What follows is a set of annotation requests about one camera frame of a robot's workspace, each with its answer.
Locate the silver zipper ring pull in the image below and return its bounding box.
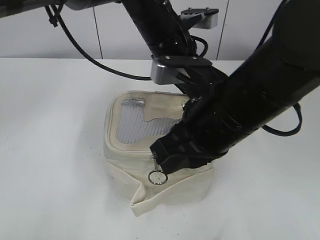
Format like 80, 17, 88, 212
147, 157, 169, 186

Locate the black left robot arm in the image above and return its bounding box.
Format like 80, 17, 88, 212
0, 0, 212, 98

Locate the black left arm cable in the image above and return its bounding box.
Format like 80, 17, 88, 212
44, 4, 210, 81

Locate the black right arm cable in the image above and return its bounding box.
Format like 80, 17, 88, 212
261, 102, 303, 138

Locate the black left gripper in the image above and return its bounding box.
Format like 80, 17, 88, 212
122, 0, 208, 98

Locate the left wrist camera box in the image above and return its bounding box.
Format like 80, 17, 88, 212
179, 7, 219, 30

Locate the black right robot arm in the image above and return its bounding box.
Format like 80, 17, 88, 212
150, 0, 320, 175

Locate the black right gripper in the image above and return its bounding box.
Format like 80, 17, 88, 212
150, 72, 275, 174

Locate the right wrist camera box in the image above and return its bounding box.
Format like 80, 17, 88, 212
150, 55, 213, 85

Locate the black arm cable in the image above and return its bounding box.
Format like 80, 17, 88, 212
261, 102, 303, 138
44, 4, 210, 81

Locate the cream zippered bag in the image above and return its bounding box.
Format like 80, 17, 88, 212
103, 91, 214, 217

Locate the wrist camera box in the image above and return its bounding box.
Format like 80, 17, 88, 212
150, 55, 213, 85
179, 7, 219, 30

